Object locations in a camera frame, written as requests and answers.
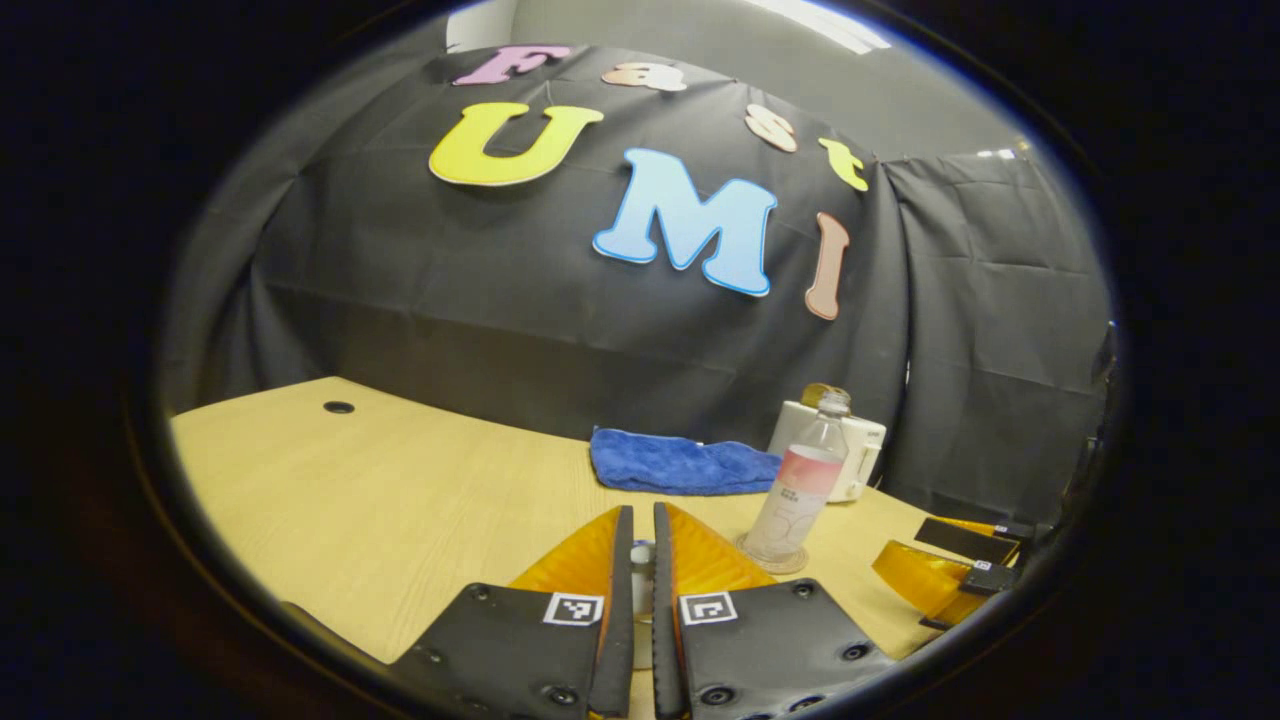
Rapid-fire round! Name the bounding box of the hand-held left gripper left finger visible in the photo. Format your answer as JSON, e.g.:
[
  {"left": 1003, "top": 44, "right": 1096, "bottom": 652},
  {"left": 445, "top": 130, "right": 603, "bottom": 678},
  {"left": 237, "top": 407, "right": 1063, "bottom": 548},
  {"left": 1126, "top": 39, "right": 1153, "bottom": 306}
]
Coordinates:
[{"left": 390, "top": 505, "right": 636, "bottom": 719}]

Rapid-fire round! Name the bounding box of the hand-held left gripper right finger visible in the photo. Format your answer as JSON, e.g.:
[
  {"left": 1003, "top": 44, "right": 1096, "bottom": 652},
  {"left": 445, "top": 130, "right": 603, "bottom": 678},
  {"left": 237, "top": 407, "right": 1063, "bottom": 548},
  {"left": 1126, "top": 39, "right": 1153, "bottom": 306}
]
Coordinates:
[{"left": 652, "top": 502, "right": 896, "bottom": 719}]

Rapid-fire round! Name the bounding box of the round wooden coaster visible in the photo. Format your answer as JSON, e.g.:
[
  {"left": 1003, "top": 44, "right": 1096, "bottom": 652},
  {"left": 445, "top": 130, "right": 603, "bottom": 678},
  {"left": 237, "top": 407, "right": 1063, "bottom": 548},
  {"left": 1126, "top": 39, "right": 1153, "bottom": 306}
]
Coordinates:
[{"left": 735, "top": 532, "right": 809, "bottom": 576}]

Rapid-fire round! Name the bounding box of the clear water bottle pink label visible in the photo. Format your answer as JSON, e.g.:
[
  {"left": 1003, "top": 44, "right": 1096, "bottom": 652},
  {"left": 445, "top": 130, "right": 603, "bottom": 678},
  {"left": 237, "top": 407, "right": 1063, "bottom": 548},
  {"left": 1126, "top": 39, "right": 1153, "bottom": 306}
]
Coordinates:
[{"left": 742, "top": 390, "right": 853, "bottom": 566}]

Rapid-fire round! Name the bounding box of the white toaster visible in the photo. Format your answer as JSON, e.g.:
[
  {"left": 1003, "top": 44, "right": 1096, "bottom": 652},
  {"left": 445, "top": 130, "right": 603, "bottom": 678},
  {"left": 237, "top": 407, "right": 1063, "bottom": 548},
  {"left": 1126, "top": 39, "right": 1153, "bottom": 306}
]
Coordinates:
[{"left": 768, "top": 400, "right": 888, "bottom": 504}]

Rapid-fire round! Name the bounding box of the blue towel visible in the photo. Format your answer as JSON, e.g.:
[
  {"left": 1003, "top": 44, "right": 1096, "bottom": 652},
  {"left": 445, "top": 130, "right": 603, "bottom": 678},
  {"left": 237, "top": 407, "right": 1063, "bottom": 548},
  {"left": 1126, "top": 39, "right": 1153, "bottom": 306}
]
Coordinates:
[{"left": 589, "top": 428, "right": 783, "bottom": 497}]

